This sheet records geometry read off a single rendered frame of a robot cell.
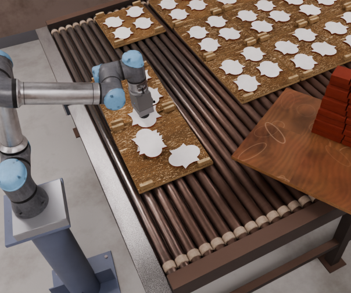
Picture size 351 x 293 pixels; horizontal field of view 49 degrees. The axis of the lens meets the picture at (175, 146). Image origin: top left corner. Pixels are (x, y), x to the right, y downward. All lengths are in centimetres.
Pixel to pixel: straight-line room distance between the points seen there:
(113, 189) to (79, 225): 110
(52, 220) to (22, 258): 112
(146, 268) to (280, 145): 72
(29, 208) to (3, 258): 118
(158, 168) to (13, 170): 59
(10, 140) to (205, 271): 89
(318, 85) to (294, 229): 89
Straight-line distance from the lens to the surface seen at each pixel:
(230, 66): 219
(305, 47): 238
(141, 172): 170
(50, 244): 190
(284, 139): 167
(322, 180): 156
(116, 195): 168
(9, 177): 160
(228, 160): 174
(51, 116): 360
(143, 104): 157
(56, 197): 175
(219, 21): 258
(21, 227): 173
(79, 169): 307
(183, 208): 159
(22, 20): 462
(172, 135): 182
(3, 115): 156
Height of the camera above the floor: 225
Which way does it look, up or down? 48 degrees down
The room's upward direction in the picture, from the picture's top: 8 degrees counter-clockwise
